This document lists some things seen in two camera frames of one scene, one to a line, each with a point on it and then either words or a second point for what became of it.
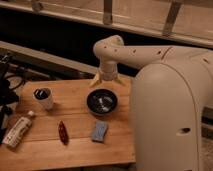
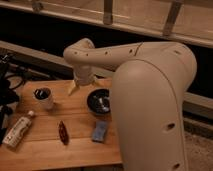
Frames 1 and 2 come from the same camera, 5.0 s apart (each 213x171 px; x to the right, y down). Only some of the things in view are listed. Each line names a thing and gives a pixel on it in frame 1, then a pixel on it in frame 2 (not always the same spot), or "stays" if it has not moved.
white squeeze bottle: x=17 y=131 stays
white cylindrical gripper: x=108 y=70 -> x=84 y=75
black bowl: x=102 y=101 stays
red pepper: x=62 y=129 stays
